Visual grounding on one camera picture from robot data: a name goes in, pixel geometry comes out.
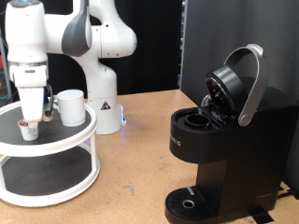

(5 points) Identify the black Keurig coffee machine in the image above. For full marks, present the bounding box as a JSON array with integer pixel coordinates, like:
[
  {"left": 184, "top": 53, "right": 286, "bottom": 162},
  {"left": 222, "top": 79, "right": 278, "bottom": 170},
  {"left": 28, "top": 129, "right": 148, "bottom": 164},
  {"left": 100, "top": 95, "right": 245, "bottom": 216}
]
[{"left": 164, "top": 43, "right": 299, "bottom": 224}]

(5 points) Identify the black power cable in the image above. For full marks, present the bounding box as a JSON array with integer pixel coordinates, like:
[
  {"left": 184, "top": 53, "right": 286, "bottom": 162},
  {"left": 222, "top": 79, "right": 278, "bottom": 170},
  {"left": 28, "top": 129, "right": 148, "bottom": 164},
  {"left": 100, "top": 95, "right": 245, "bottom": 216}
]
[{"left": 276, "top": 186, "right": 295, "bottom": 200}]

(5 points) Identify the black tape piece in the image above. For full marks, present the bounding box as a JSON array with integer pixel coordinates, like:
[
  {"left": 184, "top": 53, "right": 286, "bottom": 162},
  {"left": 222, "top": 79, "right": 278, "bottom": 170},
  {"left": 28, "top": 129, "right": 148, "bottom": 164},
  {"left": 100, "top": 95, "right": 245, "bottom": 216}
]
[{"left": 249, "top": 207, "right": 276, "bottom": 224}]

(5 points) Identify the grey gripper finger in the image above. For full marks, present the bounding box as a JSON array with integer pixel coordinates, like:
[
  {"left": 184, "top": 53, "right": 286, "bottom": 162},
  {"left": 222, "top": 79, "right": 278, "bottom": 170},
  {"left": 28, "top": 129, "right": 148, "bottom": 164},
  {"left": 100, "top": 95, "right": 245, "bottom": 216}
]
[
  {"left": 42, "top": 106, "right": 54, "bottom": 123},
  {"left": 27, "top": 120, "right": 40, "bottom": 136}
]

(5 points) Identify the black backdrop curtain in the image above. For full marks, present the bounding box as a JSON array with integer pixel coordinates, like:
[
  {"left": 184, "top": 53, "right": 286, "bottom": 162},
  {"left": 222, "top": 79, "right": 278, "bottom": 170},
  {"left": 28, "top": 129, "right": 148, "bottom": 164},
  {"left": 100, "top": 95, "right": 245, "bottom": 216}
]
[{"left": 0, "top": 0, "right": 183, "bottom": 104}]

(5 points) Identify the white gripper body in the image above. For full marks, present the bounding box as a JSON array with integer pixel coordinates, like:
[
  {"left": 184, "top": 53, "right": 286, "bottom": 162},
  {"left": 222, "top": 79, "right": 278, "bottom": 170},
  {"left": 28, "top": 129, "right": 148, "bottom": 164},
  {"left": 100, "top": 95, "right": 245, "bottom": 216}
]
[{"left": 16, "top": 86, "right": 48, "bottom": 123}]

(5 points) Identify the white mug green taped handle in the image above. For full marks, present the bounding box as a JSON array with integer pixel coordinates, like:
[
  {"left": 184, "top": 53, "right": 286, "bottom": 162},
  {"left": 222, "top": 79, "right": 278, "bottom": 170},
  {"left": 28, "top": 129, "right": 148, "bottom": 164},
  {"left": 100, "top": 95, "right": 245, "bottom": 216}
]
[{"left": 51, "top": 89, "right": 87, "bottom": 128}]

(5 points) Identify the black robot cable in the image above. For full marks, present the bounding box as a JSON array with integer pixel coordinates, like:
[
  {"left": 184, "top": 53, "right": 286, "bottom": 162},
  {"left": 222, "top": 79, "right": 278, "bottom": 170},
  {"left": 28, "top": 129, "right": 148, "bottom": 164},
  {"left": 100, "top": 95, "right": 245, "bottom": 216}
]
[{"left": 46, "top": 83, "right": 55, "bottom": 98}]

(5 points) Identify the white coffee pod orange lid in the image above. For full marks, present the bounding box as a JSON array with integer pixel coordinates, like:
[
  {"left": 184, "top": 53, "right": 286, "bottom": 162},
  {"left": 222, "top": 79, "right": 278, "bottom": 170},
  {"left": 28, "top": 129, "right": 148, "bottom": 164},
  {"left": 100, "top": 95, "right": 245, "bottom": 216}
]
[{"left": 17, "top": 119, "right": 40, "bottom": 142}]

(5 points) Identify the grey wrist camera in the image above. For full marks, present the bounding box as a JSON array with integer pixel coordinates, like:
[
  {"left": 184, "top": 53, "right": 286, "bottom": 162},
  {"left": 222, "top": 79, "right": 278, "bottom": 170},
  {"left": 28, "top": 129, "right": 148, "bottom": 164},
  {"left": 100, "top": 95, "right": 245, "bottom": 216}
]
[{"left": 43, "top": 84, "right": 54, "bottom": 109}]

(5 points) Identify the dark grey partition panel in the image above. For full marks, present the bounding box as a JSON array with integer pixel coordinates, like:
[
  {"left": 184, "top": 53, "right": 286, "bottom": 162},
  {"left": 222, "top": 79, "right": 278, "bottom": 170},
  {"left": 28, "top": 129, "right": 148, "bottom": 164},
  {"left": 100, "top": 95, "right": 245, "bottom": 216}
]
[{"left": 179, "top": 0, "right": 299, "bottom": 200}]

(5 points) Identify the grey metal pole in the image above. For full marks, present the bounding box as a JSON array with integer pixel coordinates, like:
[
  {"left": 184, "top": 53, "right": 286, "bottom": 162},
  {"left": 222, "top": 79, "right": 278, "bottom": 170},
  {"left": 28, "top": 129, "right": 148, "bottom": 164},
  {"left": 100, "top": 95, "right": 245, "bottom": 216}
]
[{"left": 0, "top": 40, "right": 13, "bottom": 104}]

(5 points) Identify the white two-tier turntable shelf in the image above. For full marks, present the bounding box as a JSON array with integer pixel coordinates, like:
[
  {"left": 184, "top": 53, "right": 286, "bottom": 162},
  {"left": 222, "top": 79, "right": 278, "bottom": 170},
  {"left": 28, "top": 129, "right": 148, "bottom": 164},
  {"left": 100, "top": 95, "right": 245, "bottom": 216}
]
[{"left": 0, "top": 96, "right": 101, "bottom": 208}]

